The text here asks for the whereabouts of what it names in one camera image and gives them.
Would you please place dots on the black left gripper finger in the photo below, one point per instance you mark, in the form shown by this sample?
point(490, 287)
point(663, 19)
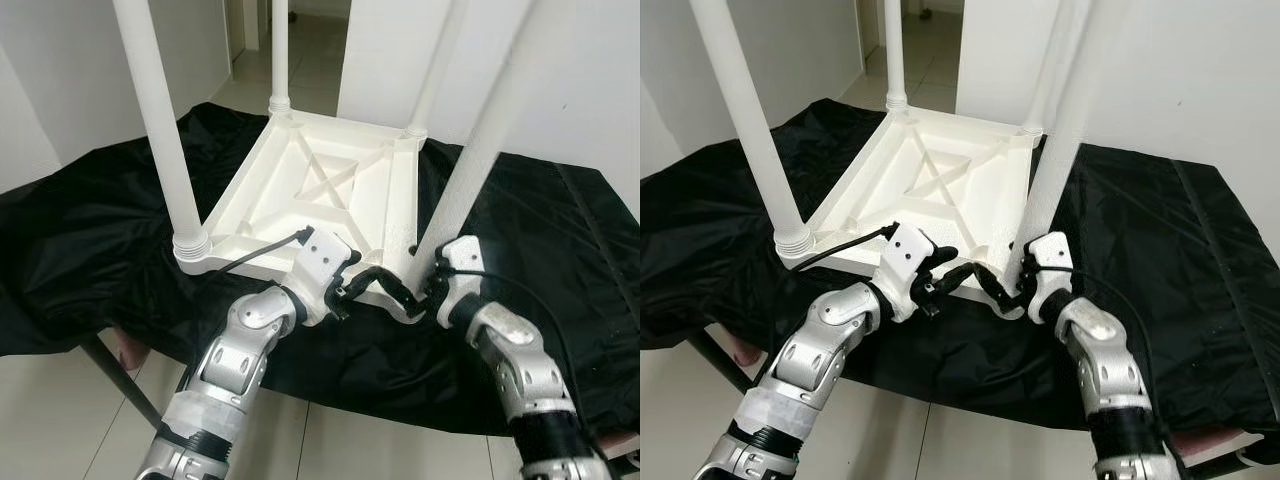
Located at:
point(940, 257)
point(351, 259)
point(370, 278)
point(960, 275)

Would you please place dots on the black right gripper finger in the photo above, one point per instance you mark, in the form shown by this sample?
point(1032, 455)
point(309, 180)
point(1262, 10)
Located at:
point(996, 290)
point(405, 297)

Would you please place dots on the white plastic table top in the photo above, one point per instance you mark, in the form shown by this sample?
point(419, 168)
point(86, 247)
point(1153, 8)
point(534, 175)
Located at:
point(300, 215)
point(900, 200)

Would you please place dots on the white plastic table leg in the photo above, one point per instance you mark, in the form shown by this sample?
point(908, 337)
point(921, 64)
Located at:
point(894, 50)
point(490, 130)
point(437, 70)
point(755, 130)
point(279, 50)
point(160, 130)
point(1048, 75)
point(1070, 120)

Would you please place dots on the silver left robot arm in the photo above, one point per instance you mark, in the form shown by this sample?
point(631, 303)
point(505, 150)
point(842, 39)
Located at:
point(240, 350)
point(800, 360)

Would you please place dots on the black table cloth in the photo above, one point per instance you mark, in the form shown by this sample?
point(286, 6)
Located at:
point(80, 250)
point(1180, 300)

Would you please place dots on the black metal table leg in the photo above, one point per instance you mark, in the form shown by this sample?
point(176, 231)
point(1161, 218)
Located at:
point(720, 365)
point(120, 385)

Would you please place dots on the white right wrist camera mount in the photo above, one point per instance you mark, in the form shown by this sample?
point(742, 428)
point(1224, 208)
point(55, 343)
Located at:
point(1052, 250)
point(462, 255)

